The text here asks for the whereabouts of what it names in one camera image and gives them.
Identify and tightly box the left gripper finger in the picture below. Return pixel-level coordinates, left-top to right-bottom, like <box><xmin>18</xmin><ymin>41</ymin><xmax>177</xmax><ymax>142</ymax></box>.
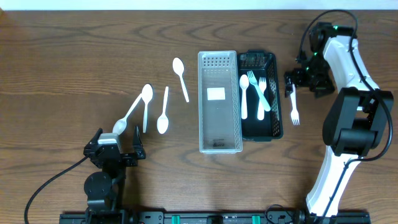
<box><xmin>90</xmin><ymin>128</ymin><xmax>103</xmax><ymax>145</ymax></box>
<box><xmin>132</xmin><ymin>126</ymin><xmax>144</xmax><ymax>153</ymax></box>

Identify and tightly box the white fork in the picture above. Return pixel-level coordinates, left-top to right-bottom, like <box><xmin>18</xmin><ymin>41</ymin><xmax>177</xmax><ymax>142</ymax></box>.
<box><xmin>257</xmin><ymin>77</ymin><xmax>267</xmax><ymax>120</ymax></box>

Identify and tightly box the white fork tines down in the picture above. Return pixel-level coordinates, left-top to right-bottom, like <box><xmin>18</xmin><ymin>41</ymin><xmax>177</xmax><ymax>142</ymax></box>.
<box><xmin>290</xmin><ymin>84</ymin><xmax>300</xmax><ymax>126</ymax></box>

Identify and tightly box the pale green fork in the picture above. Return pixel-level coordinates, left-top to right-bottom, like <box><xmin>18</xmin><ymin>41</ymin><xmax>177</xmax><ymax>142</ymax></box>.
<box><xmin>247</xmin><ymin>70</ymin><xmax>271</xmax><ymax>111</ymax></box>

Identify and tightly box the white spoon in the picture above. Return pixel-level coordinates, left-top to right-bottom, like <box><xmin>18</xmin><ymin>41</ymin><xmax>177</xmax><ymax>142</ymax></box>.
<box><xmin>172</xmin><ymin>57</ymin><xmax>189</xmax><ymax>103</ymax></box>
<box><xmin>113</xmin><ymin>93</ymin><xmax>142</xmax><ymax>135</ymax></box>
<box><xmin>239</xmin><ymin>74</ymin><xmax>249</xmax><ymax>119</ymax></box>
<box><xmin>141</xmin><ymin>84</ymin><xmax>154</xmax><ymax>133</ymax></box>

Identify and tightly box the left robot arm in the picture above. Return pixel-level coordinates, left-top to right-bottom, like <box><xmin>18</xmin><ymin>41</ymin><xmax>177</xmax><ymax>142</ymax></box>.
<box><xmin>83</xmin><ymin>126</ymin><xmax>146</xmax><ymax>222</ymax></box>

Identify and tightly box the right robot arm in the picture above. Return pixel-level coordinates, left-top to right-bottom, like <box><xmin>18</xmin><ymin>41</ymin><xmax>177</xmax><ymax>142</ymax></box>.
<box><xmin>284</xmin><ymin>22</ymin><xmax>394</xmax><ymax>223</ymax></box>

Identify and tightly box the white spoon bowl down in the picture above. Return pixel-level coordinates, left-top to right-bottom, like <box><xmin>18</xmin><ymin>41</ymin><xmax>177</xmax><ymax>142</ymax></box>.
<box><xmin>157</xmin><ymin>86</ymin><xmax>169</xmax><ymax>134</ymax></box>

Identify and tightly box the black plastic basket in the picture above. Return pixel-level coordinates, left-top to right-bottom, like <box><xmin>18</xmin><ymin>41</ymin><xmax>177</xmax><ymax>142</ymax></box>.
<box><xmin>237</xmin><ymin>50</ymin><xmax>284</xmax><ymax>142</ymax></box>

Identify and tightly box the clear plastic basket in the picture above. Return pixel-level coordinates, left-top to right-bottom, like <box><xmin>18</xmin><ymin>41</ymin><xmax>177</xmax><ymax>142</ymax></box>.
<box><xmin>198</xmin><ymin>50</ymin><xmax>243</xmax><ymax>154</ymax></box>

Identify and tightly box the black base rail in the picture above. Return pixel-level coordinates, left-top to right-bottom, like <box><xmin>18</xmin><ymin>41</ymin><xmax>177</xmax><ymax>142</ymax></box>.
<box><xmin>59</xmin><ymin>210</ymin><xmax>371</xmax><ymax>224</ymax></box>

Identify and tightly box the left black cable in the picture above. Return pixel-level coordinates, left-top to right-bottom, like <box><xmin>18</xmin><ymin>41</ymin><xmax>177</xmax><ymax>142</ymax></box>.
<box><xmin>24</xmin><ymin>155</ymin><xmax>91</xmax><ymax>224</ymax></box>

